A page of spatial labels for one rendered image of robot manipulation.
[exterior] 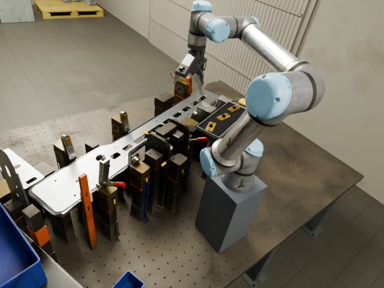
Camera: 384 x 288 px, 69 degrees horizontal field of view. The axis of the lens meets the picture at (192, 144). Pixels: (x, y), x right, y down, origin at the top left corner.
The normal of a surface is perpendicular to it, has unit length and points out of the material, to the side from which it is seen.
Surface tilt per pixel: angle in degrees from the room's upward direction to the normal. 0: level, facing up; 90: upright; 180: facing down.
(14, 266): 0
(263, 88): 83
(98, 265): 0
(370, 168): 90
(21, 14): 90
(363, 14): 90
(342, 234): 0
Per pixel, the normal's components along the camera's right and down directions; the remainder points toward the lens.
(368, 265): 0.14, -0.76
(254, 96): -0.84, 0.12
